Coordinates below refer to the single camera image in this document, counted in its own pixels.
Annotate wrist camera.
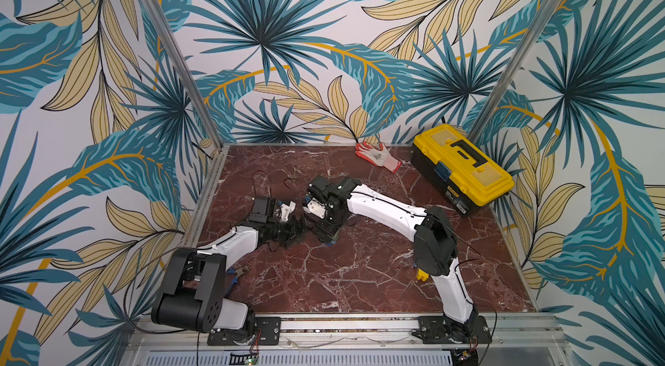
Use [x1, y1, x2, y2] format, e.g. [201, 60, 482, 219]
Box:
[247, 196, 296, 224]
[302, 184, 333, 220]

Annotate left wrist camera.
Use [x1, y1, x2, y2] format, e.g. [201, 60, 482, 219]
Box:
[247, 196, 296, 224]

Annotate blue handled pliers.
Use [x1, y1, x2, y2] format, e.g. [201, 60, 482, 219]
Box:
[226, 267, 248, 289]

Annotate yellow black toolbox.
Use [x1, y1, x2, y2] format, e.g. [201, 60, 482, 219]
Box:
[410, 124, 515, 215]

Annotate left aluminium post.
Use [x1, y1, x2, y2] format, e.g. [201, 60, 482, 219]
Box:
[140, 0, 223, 151]

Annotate right aluminium post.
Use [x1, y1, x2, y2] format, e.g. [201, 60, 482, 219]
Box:
[468, 0, 562, 144]

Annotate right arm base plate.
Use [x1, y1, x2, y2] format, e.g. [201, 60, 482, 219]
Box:
[411, 315, 492, 345]

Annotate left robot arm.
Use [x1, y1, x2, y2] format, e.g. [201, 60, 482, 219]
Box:
[151, 216, 307, 336]

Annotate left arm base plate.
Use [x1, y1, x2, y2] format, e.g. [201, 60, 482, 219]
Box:
[207, 317, 282, 347]

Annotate aluminium front rail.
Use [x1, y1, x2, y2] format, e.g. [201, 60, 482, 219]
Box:
[120, 312, 576, 365]

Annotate red white work glove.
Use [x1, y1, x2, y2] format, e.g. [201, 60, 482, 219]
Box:
[355, 142, 403, 174]

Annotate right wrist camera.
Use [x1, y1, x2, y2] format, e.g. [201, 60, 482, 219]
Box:
[302, 184, 333, 220]

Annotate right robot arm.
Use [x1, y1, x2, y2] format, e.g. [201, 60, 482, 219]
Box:
[302, 177, 480, 342]

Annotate yellow square brick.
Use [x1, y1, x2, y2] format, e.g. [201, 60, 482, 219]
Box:
[417, 269, 429, 281]

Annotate aluminium post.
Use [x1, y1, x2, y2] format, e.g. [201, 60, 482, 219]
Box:
[468, 0, 562, 144]
[140, 0, 223, 151]

